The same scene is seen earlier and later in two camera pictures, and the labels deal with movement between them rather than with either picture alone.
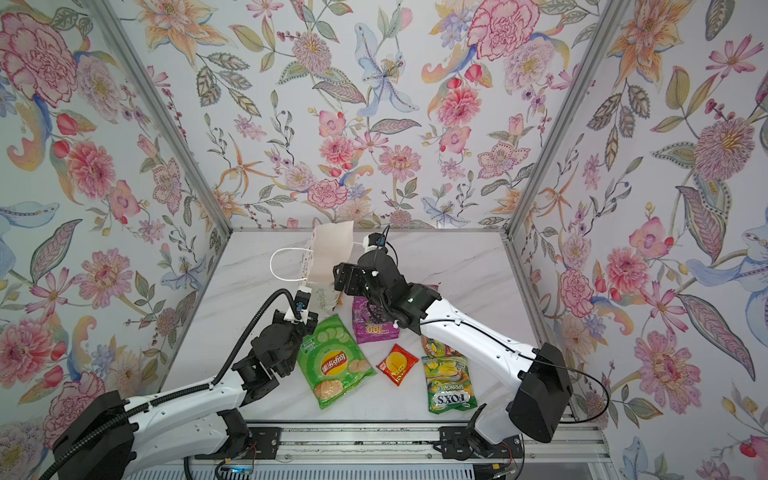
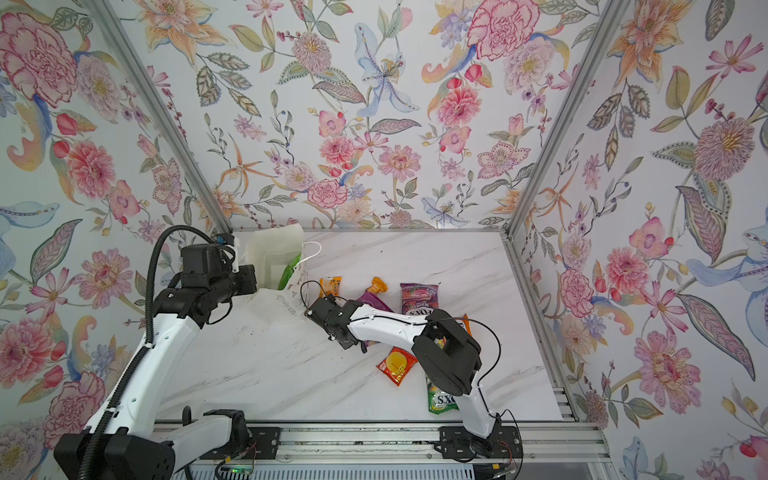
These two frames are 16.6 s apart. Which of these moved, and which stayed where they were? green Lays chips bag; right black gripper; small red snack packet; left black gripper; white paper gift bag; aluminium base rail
Moved: left black gripper; right black gripper; green Lays chips bag; white paper gift bag
Stayed: small red snack packet; aluminium base rail
